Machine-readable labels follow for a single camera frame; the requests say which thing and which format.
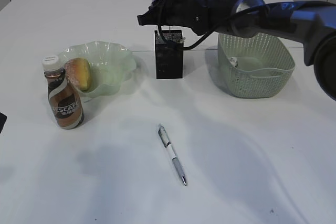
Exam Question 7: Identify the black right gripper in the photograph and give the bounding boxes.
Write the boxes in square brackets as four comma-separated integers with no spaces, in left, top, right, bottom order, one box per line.
[137,0,236,36]

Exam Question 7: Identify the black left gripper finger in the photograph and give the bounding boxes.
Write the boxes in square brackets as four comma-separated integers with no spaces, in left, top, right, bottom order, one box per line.
[0,113,7,133]

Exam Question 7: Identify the pink paper ball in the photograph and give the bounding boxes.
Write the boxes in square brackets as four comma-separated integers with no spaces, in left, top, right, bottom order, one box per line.
[229,57,238,68]

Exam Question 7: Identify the Nescafe coffee bottle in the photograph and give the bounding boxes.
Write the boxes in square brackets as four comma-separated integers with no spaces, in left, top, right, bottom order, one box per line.
[42,55,84,130]

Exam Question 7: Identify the sugared bread roll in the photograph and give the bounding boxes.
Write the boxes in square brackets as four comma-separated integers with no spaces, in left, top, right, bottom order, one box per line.
[64,58,92,91]

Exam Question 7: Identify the blue grey pen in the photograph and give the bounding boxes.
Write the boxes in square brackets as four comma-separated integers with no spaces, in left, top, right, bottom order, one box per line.
[176,37,186,44]

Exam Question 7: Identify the clear plastic ruler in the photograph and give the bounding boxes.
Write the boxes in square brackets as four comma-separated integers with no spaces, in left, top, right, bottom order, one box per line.
[168,26,173,39]

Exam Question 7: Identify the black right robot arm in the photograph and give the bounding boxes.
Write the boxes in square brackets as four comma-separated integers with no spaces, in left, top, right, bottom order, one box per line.
[137,0,335,99]

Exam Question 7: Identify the black mesh pen holder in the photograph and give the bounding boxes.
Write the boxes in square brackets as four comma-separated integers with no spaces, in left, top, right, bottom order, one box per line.
[154,30,184,79]

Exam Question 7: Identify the green plastic woven basket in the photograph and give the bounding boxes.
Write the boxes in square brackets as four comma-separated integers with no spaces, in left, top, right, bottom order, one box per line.
[217,33,295,99]

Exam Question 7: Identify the green wavy glass plate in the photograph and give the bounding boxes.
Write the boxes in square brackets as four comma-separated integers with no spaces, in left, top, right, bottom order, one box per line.
[58,41,137,100]

